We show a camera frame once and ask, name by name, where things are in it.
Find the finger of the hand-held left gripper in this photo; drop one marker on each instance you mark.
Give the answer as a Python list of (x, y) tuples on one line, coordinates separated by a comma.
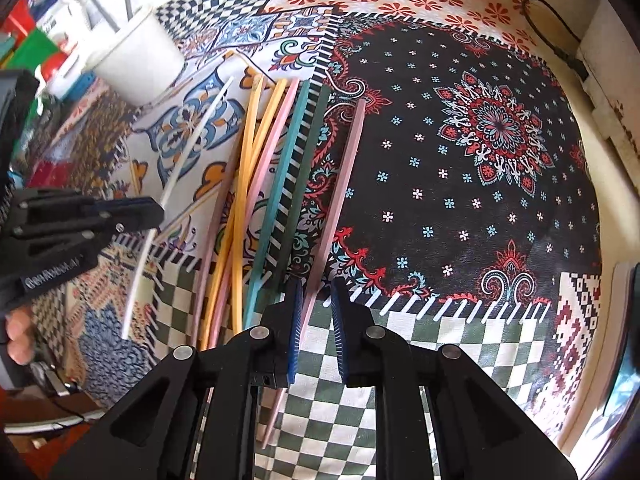
[(142, 213), (60, 260)]

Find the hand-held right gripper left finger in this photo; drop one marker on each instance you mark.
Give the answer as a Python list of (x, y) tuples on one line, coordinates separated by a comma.
[(296, 340)]

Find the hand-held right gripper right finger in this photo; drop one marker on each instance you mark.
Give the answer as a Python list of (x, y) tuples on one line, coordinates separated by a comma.
[(339, 340)]

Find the yellow chopstick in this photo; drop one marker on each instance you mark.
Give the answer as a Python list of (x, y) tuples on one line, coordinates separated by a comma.
[(220, 275), (249, 160)]

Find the white cup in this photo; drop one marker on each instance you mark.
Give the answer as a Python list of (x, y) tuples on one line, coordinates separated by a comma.
[(140, 60)]

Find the dark brown chopsticks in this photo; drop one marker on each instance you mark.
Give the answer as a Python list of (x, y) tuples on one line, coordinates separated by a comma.
[(287, 155)]

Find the grey metal chopsticks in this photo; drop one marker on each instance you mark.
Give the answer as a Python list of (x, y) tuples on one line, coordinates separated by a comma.
[(345, 180)]

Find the dark green chopstick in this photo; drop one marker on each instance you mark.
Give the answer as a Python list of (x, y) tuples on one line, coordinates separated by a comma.
[(305, 175)]

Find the person's left hand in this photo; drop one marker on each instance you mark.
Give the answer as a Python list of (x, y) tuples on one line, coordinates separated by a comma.
[(19, 335)]

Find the green plastic panel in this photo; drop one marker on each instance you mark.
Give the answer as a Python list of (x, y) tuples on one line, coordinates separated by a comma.
[(35, 50)]

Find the red plastic panel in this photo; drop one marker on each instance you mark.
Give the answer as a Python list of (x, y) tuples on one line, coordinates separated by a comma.
[(17, 15)]

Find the white and blue plastic bag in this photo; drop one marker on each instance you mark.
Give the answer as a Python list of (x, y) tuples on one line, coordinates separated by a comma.
[(60, 10)]

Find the patchwork printed tablecloth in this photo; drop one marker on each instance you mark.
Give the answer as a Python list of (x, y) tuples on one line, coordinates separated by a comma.
[(450, 160)]

